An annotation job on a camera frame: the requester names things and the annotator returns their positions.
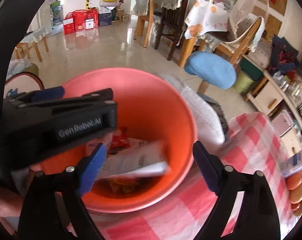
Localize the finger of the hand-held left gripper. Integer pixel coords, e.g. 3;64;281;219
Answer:
3;86;114;109
0;0;52;121

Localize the orange print cloth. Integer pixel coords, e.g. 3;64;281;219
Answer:
184;0;229;40

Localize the light wooden chair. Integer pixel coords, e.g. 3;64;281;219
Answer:
215;14;265;68
134;0;157;48

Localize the red gift box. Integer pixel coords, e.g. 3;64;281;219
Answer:
72;10;99;31

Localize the silver white pouch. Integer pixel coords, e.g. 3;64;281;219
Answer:
98;140;172;181

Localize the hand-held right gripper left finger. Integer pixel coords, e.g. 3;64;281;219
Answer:
17;142;107;240

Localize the red apple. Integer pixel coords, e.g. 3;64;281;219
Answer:
285;171;302;191

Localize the red checkered tablecloth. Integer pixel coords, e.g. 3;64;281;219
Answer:
66;112;302;240

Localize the person's left forearm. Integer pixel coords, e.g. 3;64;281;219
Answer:
0;187;25;232

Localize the pink plastic bucket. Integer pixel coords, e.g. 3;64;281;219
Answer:
39;67;199;213

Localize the dark blue flower bouquet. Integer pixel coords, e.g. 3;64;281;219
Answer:
268;37;300;73

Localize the blue cushioned chair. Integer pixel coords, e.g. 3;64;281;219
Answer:
184;51;237;93

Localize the dark wooden chair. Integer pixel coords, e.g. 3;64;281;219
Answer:
154;0;192;61

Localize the red snack packet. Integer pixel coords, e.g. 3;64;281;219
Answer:
108;127;130;156

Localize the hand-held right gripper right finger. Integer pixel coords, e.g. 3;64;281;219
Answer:
192;141;282;240

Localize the cream television cabinet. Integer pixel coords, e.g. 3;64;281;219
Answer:
245;69;302;157

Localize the white plastic bottle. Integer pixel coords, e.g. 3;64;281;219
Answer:
280;154;302;178

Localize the green waste bin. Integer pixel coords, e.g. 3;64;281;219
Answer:
233;69;255;95

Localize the white cushioned stool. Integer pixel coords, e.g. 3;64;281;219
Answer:
165;76;229;146

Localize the blue gift box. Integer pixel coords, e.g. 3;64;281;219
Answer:
98;11;113;27

